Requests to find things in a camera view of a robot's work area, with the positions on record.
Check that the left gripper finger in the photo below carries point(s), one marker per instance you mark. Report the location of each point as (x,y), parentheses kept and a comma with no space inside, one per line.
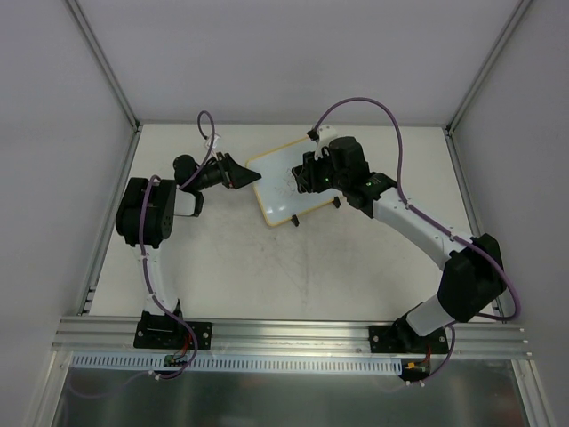
(241,180)
(235,170)

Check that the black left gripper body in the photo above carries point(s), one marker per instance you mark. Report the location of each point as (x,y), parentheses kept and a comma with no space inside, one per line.
(227,172)

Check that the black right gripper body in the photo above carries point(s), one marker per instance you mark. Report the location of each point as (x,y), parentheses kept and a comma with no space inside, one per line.
(308,173)

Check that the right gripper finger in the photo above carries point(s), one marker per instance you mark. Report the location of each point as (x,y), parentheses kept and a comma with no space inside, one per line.
(302,187)
(299,173)

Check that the yellow framed whiteboard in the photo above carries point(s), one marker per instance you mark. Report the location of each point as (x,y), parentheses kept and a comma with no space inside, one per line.
(276,191)

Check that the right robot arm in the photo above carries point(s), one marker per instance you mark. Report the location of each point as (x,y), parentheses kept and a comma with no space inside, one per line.
(471,267)

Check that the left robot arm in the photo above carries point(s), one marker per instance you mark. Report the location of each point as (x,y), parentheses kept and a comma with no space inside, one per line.
(145,219)

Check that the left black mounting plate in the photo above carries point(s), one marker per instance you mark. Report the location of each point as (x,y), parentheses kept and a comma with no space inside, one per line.
(164,333)

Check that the black mounting plate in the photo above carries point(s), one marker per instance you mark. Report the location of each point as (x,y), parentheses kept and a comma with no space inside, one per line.
(401,339)
(164,333)

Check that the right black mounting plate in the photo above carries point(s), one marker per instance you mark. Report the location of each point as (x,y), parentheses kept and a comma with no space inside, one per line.
(401,339)

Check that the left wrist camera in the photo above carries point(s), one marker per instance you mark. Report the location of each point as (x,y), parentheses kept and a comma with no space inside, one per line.
(211,145)

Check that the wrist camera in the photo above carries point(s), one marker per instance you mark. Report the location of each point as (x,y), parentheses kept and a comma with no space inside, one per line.
(211,145)
(322,136)

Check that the wire easel stand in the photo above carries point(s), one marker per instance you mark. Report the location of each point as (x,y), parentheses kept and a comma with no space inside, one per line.
(295,218)

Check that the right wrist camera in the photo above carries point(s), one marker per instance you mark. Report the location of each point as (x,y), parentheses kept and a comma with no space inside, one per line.
(322,136)

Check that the left aluminium frame post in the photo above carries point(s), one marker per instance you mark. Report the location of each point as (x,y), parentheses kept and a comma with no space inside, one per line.
(85,28)

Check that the aluminium frame post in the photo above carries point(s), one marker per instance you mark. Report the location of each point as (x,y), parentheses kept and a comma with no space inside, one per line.
(500,43)
(85,28)

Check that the white slotted cable duct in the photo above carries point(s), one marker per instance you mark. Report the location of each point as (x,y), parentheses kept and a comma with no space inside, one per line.
(238,363)

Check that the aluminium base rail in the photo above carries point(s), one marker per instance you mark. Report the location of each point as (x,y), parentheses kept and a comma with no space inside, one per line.
(290,337)

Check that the right aluminium frame post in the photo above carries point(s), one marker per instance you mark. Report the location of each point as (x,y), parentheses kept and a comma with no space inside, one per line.
(500,43)

